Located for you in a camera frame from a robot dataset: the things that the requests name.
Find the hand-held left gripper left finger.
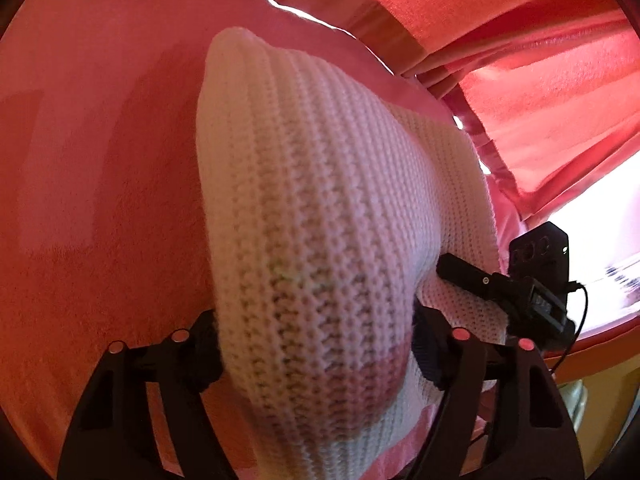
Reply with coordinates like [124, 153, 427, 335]
[56, 309, 236, 480]

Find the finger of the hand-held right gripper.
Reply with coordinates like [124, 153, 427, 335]
[436, 252, 511, 306]

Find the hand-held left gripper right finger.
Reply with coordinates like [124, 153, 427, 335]
[410, 305, 586, 480]

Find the white knitted garment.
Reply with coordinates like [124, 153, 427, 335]
[195, 27, 506, 480]

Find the pink bed blanket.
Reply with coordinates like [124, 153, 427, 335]
[0, 0, 501, 480]

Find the orange curtain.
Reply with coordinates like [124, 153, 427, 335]
[260, 0, 640, 226]

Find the black cable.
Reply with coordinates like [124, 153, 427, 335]
[547, 280, 590, 373]

